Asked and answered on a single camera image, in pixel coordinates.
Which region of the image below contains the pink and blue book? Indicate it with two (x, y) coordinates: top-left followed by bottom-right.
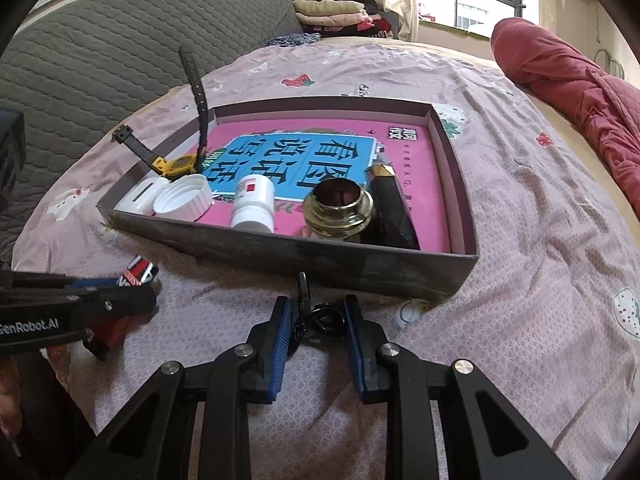
(200, 119), (451, 252)

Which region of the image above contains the grey cardboard box tray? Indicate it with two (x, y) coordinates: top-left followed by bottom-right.
(98, 96), (477, 301)

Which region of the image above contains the black hair claw clip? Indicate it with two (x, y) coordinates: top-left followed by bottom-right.
(288, 272), (346, 356)

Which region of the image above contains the yellow black wrist watch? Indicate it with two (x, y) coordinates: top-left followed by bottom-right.
(112, 44), (209, 181)

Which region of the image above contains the grey quilted headboard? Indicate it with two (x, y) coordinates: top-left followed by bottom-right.
(1, 0), (300, 261)

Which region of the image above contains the red quilted duvet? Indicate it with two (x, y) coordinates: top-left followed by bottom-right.
(490, 18), (640, 210)

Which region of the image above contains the white earbuds case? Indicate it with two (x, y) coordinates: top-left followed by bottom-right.
(115, 177), (170, 216)

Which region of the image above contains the stack of folded clothes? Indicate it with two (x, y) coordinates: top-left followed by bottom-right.
(293, 0), (400, 39)

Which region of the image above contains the dark patterned folded cloth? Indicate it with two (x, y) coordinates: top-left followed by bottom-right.
(267, 32), (321, 48)

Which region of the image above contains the black gold lighter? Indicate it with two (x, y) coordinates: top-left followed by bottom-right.
(367, 162), (420, 250)

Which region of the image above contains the red black tube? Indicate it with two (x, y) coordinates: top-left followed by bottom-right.
(81, 255), (158, 361)

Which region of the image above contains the pink patterned bed sheet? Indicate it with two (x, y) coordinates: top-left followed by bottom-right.
(12, 41), (639, 479)

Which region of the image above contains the white plastic jar lid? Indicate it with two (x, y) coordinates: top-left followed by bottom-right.
(153, 174), (214, 222)

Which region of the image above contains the white pill bottle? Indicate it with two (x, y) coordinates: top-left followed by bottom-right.
(230, 174), (274, 234)

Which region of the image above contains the person's left hand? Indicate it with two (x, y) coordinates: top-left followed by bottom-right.
(0, 356), (22, 456)

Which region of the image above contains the brass metal fitting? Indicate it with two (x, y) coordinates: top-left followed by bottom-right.
(303, 178), (374, 240)

